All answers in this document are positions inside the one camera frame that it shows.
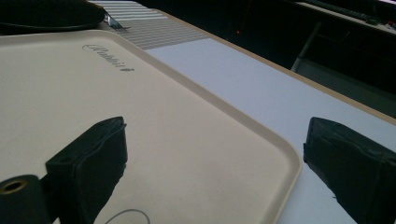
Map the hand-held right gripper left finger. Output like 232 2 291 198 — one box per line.
45 116 129 224

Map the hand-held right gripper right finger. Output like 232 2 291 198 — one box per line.
303 117 396 224

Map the black plate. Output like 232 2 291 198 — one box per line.
0 0 106 35

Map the metal fork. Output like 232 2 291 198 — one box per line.
104 8 131 32

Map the beige plastic tray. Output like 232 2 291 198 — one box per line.
0 29 303 224

